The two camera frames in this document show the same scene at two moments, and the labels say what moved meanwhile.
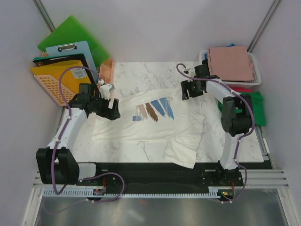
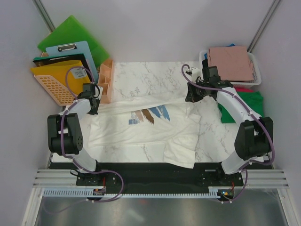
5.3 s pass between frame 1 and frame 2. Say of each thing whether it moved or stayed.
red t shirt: stayed
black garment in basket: stayed
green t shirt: stayed
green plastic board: stayed
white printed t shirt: moved
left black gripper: moved
